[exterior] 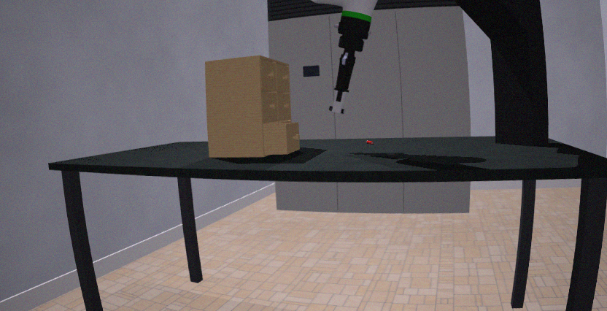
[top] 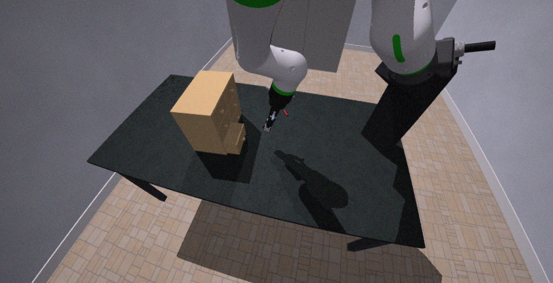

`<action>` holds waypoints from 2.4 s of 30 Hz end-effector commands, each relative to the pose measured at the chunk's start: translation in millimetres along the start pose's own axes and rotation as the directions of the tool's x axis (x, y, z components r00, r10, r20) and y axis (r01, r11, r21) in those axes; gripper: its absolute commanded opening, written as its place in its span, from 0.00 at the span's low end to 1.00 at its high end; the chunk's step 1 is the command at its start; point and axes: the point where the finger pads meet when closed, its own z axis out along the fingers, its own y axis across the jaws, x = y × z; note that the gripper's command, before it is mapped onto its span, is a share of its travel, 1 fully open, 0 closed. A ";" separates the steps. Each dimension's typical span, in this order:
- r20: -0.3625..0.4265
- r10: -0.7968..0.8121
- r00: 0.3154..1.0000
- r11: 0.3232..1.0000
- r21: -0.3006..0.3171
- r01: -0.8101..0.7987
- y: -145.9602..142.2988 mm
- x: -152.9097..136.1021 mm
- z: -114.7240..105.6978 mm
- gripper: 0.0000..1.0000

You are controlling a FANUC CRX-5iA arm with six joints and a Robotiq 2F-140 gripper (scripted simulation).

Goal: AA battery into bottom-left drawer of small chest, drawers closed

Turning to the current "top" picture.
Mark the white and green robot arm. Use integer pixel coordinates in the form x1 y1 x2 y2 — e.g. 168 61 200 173
227 0 496 105

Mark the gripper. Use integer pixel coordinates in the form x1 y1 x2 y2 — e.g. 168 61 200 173
264 98 286 132

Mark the small brown chest of drawers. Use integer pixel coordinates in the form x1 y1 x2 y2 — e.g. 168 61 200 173
170 70 235 155

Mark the wooden drawer front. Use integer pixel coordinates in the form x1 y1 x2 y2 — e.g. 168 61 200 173
211 94 227 129
223 122 246 155
224 76 236 106
232 104 241 123
228 91 239 119
218 110 231 142

